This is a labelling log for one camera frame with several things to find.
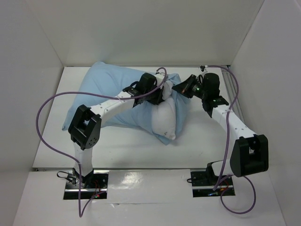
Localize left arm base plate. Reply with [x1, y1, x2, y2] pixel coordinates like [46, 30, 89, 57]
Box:
[56, 170, 109, 200]

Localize white pillow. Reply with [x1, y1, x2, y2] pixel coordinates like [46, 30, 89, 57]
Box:
[151, 81, 176, 140]

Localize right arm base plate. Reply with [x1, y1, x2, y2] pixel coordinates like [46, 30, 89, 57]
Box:
[186, 163, 235, 198]

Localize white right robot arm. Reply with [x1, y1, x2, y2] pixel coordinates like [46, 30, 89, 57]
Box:
[172, 73, 269, 185]

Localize light blue pillowcase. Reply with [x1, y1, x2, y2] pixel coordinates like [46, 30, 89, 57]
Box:
[62, 62, 190, 145]

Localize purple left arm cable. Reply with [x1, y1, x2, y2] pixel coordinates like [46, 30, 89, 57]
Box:
[35, 67, 168, 218]

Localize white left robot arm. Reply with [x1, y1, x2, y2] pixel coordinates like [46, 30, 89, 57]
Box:
[68, 73, 167, 188]

